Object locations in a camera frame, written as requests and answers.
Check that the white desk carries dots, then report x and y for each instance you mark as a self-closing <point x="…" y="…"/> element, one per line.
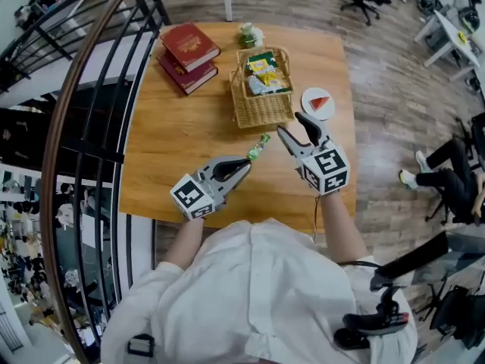
<point x="451" y="32"/>

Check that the black railing with wooden handrail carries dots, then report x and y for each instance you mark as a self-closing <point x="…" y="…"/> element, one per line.
<point x="49" y="146"/>

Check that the red watermelon slice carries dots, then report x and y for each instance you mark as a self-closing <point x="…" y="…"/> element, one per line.
<point x="321" y="104"/>

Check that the bright red hardcover book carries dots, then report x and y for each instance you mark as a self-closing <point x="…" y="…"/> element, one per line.
<point x="189" y="44"/>

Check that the dark red hardcover book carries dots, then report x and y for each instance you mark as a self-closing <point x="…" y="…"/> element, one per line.
<point x="191" y="82"/>

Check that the person's left forearm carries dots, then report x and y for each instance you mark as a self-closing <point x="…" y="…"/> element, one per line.
<point x="185" y="241"/>

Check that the person's white shirt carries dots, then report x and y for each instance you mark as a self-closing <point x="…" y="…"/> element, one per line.
<point x="250" y="298"/>

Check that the white flower bouquet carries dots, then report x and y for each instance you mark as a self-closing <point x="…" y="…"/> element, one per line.
<point x="250" y="34"/>

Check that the wicker basket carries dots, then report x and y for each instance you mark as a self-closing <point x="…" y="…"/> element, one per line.
<point x="261" y="112"/>

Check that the small green candy packet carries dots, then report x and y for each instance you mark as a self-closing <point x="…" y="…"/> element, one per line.
<point x="258" y="147"/>

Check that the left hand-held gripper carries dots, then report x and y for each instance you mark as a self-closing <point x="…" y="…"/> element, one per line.
<point x="191" y="197"/>

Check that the green yellow snack bag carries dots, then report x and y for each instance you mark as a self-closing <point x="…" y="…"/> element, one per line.
<point x="261" y="63"/>

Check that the black flat panel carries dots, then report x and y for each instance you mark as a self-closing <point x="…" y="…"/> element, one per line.
<point x="413" y="258"/>

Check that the white plate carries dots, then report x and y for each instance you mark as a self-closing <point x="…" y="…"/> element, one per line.
<point x="316" y="91"/>

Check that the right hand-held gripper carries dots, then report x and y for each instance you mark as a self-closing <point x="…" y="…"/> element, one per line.
<point x="326" y="169"/>

